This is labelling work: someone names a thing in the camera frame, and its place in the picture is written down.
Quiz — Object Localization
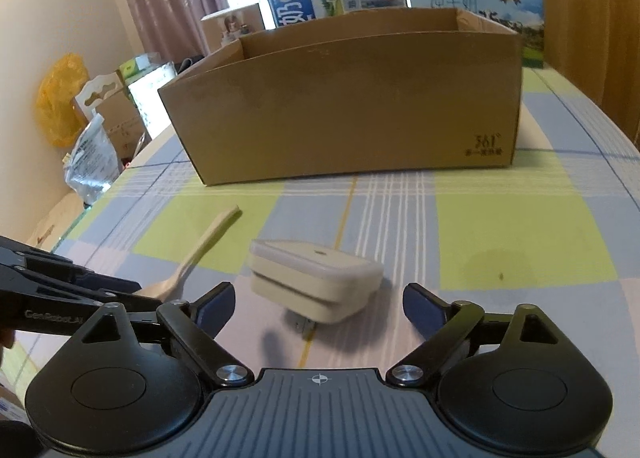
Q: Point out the cream plastic spoon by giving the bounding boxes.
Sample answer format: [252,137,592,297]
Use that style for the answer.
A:
[134,206,241,301]

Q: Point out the white power adapter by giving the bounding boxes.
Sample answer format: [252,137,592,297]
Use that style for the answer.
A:
[246,239,384,325]

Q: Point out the silver printed plastic bag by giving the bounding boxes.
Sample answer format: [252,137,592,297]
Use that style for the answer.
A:
[63,114,122,206]

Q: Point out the checkered tablecloth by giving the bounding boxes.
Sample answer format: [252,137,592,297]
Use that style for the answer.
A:
[0,65,640,444]

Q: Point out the yellow plastic bag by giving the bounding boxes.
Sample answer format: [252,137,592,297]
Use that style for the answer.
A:
[35,53,89,148]

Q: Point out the white paper bag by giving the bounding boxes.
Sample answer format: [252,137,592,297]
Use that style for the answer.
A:
[127,62,177,139]

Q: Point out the brown cardboard box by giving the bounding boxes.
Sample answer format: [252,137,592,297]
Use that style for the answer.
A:
[160,9,522,185]

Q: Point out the small beige product box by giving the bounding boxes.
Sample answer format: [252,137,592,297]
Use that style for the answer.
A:
[200,3,265,53]

